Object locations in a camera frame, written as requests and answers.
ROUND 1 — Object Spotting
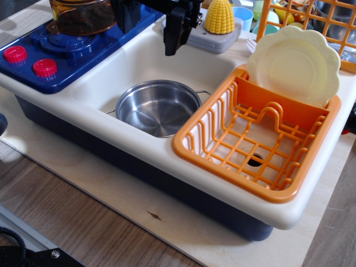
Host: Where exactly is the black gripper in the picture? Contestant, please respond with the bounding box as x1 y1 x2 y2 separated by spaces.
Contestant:
139 0 203 56

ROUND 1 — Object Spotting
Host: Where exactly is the stainless steel pan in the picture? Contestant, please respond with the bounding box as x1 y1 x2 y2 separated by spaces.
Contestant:
108 80 211 138

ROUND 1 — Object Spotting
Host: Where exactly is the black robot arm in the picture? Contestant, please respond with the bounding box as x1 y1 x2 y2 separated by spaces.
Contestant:
110 0 202 56

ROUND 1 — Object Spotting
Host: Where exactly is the cream toy sink unit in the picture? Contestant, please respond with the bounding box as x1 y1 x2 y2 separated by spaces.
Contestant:
1 21 355 230

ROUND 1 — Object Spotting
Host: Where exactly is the orange plastic drying rack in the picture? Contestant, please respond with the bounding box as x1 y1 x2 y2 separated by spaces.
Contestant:
172 66 342 204

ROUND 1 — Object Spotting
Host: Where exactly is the grey faucet base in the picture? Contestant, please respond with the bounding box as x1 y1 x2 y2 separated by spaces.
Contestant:
162 17 243 52

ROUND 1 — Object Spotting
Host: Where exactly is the yellow toy corn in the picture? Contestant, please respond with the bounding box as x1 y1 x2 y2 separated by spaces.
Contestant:
204 0 235 34

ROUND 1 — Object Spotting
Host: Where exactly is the light blue plastic cup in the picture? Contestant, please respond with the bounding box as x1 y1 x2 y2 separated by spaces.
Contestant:
233 7 254 32

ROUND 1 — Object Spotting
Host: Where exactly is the white plastic fork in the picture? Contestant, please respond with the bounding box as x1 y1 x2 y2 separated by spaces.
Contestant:
245 38 257 53

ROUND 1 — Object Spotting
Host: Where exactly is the amber transparent pot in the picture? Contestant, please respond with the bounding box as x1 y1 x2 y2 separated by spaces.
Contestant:
46 1 116 36

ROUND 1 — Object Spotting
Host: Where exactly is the cream scalloped plastic plate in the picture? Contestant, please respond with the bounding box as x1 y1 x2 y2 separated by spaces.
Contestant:
246 26 340 107

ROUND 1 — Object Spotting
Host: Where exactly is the red stove knob right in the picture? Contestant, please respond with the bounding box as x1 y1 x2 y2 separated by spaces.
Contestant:
32 58 58 77

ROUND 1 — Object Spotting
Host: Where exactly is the red stove knob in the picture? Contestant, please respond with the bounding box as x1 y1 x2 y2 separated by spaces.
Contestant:
32 58 58 77
3 46 28 63

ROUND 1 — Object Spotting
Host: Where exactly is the blue toy stove top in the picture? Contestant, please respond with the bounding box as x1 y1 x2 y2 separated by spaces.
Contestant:
1 6 162 94

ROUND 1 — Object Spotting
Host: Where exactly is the red stove knob left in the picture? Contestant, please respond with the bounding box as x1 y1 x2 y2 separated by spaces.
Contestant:
3 46 28 63

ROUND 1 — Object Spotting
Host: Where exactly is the plywood base board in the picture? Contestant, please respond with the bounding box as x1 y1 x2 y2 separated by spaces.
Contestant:
1 90 355 266

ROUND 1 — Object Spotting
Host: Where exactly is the orange wire basket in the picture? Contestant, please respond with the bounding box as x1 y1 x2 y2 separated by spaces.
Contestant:
256 1 355 74

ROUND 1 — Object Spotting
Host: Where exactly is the black bracket with screw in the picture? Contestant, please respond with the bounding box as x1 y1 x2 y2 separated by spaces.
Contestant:
0 226 84 267

